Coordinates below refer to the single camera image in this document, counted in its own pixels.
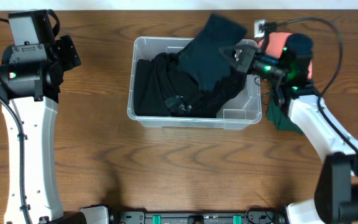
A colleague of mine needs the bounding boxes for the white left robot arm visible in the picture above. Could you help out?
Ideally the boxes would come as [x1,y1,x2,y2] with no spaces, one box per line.
[0,9,110,224]

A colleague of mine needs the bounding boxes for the black sparkly knit garment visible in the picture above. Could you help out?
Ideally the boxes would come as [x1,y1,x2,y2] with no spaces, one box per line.
[190,73,247,118]

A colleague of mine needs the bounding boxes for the dark navy garment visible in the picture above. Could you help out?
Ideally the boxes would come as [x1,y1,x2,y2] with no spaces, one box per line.
[178,14,247,91]

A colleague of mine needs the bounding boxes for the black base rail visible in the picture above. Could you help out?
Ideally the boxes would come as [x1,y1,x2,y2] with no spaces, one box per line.
[110,209,287,224]

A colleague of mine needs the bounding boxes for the dark green folded garment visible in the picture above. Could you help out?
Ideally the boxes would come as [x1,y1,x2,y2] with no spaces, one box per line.
[267,93,303,135]

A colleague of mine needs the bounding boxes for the clear plastic storage bin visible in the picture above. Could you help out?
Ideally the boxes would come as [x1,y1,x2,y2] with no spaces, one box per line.
[127,36,263,130]

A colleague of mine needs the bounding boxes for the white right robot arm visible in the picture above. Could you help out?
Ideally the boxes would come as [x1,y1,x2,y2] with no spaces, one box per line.
[140,34,358,223]

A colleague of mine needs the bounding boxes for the pink folded garment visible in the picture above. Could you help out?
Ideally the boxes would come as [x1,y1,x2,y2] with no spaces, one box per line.
[258,32,313,80]

